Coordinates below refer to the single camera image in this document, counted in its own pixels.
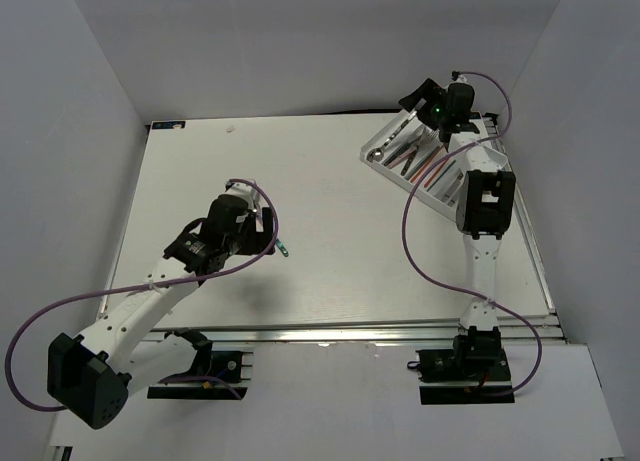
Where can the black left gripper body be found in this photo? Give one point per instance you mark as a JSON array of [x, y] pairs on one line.
[[249, 240]]

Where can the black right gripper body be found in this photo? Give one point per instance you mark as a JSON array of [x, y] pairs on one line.
[[434, 111]]

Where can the pink handled fork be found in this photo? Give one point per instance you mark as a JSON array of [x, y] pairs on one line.
[[425, 139]]

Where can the green marbled handle spoon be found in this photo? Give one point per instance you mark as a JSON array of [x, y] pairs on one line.
[[281, 247]]

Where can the brown marbled handle spoon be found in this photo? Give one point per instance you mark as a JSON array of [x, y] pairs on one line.
[[377, 154]]

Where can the green marbled handle fork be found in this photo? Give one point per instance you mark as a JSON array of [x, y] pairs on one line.
[[401, 149]]

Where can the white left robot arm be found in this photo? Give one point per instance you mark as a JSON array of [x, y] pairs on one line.
[[95, 372]]

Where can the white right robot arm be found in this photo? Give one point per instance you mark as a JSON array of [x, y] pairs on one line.
[[483, 213]]

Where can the white divided utensil tray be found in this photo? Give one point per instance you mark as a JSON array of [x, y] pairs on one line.
[[443, 195]]

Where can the blue label sticker left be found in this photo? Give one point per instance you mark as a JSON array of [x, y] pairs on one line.
[[168, 125]]

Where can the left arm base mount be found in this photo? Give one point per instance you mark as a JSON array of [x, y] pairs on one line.
[[214, 374]]

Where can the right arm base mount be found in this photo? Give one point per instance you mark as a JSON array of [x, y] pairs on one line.
[[473, 371]]

